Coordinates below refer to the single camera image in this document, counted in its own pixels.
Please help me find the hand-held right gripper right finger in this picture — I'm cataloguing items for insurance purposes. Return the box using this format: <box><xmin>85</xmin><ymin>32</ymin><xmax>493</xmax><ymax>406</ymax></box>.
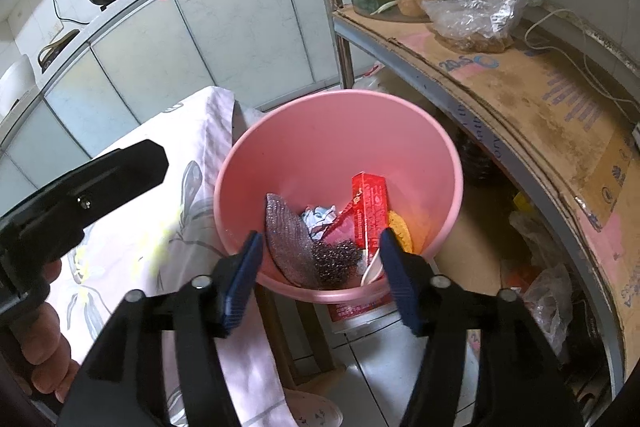
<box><xmin>379</xmin><ymin>228</ymin><xmax>586</xmax><ymax>427</ymax></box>

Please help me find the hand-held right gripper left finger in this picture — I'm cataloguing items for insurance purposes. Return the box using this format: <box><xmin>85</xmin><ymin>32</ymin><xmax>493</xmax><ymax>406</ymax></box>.
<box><xmin>57</xmin><ymin>231</ymin><xmax>264</xmax><ymax>427</ymax></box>

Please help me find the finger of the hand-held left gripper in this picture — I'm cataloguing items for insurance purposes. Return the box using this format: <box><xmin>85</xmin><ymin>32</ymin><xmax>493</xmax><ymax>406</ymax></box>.
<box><xmin>0</xmin><ymin>139</ymin><xmax>169</xmax><ymax>261</ymax></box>

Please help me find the white plastic spoon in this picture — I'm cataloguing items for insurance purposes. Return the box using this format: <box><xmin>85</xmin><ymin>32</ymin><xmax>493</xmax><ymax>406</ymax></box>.
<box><xmin>360</xmin><ymin>249</ymin><xmax>387</xmax><ymax>286</ymax></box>

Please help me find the yellow foam fruit net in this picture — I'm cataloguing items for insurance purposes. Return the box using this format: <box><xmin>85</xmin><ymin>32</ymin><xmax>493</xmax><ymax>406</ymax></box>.
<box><xmin>387</xmin><ymin>209</ymin><xmax>415</xmax><ymax>254</ymax></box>

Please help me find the grey scouring pad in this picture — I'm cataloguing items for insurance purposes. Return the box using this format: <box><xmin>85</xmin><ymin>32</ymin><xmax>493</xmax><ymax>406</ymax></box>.
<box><xmin>264</xmin><ymin>193</ymin><xmax>321</xmax><ymax>289</ymax></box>

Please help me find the steel wool scrubber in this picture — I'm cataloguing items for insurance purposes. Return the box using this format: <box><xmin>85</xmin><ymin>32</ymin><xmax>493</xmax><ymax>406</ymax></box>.
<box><xmin>311</xmin><ymin>239</ymin><xmax>362</xmax><ymax>290</ymax></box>

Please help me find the red box with barcode side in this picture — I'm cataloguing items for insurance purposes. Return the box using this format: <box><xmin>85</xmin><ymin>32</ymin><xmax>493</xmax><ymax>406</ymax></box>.
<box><xmin>351</xmin><ymin>172</ymin><xmax>392</xmax><ymax>254</ymax></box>

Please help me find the red and white wrapper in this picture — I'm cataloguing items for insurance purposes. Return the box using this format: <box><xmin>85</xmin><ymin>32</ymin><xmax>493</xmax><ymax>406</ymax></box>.
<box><xmin>324</xmin><ymin>202</ymin><xmax>357</xmax><ymax>239</ymax></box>

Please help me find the printed paper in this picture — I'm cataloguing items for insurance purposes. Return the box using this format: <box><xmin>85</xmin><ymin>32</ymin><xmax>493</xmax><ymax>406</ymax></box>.
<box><xmin>300</xmin><ymin>204</ymin><xmax>338</xmax><ymax>240</ymax></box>

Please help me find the pink plastic bucket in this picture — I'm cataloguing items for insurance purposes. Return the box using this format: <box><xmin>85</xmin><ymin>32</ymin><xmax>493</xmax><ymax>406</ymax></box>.
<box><xmin>214</xmin><ymin>89</ymin><xmax>465</xmax><ymax>305</ymax></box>

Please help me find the person's left hand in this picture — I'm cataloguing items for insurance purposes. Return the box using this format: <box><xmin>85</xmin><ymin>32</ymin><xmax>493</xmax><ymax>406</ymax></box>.
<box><xmin>20</xmin><ymin>257</ymin><xmax>82</xmax><ymax>404</ymax></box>

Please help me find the red and white carton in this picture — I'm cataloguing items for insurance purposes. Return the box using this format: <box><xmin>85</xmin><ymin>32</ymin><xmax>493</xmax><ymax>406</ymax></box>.
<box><xmin>327</xmin><ymin>292</ymin><xmax>401</xmax><ymax>338</ymax></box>

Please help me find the wooden stool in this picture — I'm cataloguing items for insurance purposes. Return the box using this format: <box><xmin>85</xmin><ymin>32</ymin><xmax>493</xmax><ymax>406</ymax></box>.
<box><xmin>255</xmin><ymin>287</ymin><xmax>346</xmax><ymax>427</ymax></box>

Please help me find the dark countertop appliance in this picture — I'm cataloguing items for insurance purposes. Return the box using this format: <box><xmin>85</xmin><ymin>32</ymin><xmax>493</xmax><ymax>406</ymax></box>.
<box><xmin>37</xmin><ymin>28</ymin><xmax>81</xmax><ymax>72</ymax></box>

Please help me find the crumpled clear bag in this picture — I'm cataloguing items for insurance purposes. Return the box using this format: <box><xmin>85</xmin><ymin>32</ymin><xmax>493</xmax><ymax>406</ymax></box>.
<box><xmin>522</xmin><ymin>264</ymin><xmax>573</xmax><ymax>353</ymax></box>

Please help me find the kitchen counter cabinet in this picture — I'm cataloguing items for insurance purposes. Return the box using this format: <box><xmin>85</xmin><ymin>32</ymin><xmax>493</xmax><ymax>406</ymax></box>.
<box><xmin>0</xmin><ymin>0</ymin><xmax>351</xmax><ymax>188</ymax></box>

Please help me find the cardboard sheet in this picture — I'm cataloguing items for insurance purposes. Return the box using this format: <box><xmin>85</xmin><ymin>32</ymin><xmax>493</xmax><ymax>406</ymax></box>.
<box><xmin>335</xmin><ymin>4</ymin><xmax>640</xmax><ymax>323</ymax></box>

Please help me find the metal shelf rack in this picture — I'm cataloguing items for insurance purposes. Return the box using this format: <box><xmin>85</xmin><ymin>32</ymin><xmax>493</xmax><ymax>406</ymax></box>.
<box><xmin>305</xmin><ymin>0</ymin><xmax>640</xmax><ymax>408</ymax></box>

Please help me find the clear plastic bag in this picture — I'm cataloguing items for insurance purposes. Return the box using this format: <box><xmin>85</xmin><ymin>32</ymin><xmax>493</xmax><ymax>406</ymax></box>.
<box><xmin>421</xmin><ymin>0</ymin><xmax>523</xmax><ymax>54</ymax></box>

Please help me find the black power cable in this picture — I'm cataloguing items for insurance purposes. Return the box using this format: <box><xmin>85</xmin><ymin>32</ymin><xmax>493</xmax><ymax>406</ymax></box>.
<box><xmin>44</xmin><ymin>0</ymin><xmax>88</xmax><ymax>25</ymax></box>

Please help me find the white cable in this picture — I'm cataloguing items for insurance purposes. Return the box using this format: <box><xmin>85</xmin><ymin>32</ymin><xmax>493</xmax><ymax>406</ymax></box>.
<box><xmin>524</xmin><ymin>9</ymin><xmax>640</xmax><ymax>112</ymax></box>

